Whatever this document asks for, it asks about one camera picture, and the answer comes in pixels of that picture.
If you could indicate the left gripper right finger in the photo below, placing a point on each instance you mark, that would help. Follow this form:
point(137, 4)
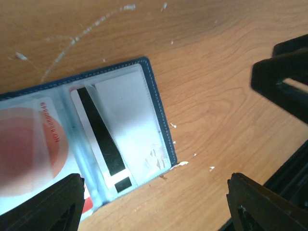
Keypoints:
point(256, 208)

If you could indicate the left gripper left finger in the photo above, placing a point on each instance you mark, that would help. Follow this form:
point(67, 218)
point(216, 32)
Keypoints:
point(57, 208)

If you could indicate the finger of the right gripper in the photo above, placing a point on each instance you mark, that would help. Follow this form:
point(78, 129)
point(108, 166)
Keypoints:
point(289, 60)

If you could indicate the white red credit card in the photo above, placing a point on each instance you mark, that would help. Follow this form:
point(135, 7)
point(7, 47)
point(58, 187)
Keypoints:
point(34, 150)

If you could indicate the blue leather card holder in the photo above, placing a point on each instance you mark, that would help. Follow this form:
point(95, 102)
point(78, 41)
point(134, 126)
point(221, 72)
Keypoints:
point(96, 193)

